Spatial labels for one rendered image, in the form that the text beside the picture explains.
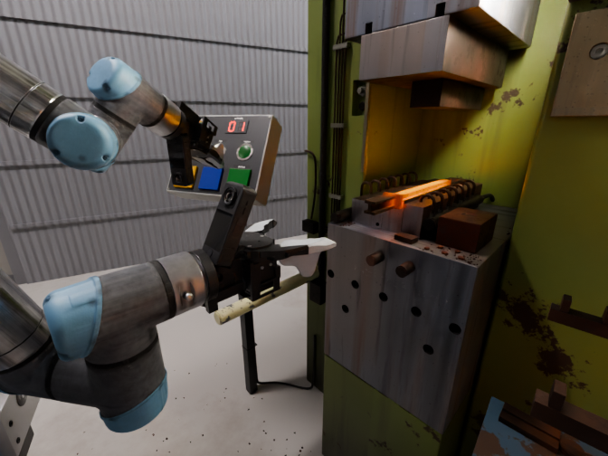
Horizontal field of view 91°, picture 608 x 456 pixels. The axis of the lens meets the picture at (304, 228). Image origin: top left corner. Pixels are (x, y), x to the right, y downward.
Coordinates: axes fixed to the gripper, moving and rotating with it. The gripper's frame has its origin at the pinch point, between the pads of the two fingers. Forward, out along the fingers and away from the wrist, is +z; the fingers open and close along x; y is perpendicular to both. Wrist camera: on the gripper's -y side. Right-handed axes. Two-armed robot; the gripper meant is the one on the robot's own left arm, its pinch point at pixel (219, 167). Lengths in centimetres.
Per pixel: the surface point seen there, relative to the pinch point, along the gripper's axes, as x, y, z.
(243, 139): 1.3, 13.6, 10.3
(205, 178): 11.5, -0.3, 9.6
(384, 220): -44.6, -7.6, 10.6
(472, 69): -60, 28, 2
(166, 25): 137, 139, 79
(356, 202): -36.5, -3.0, 12.3
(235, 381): 19, -80, 73
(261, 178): -7.0, 1.5, 11.3
